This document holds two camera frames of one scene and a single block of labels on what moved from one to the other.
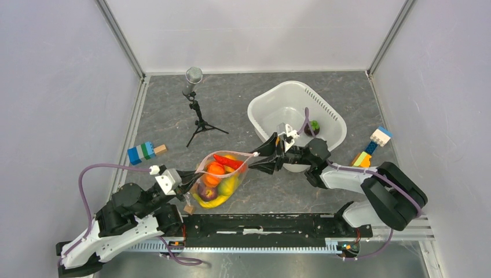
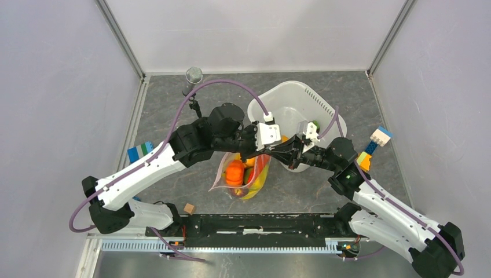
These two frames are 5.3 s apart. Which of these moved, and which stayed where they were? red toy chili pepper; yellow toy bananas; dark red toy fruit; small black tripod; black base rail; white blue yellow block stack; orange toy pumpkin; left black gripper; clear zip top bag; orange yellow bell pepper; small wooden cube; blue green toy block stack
Moved: orange yellow bell pepper; left black gripper; yellow toy bananas; dark red toy fruit; clear zip top bag; red toy chili pepper; orange toy pumpkin
Stayed: small black tripod; small wooden cube; black base rail; blue green toy block stack; white blue yellow block stack
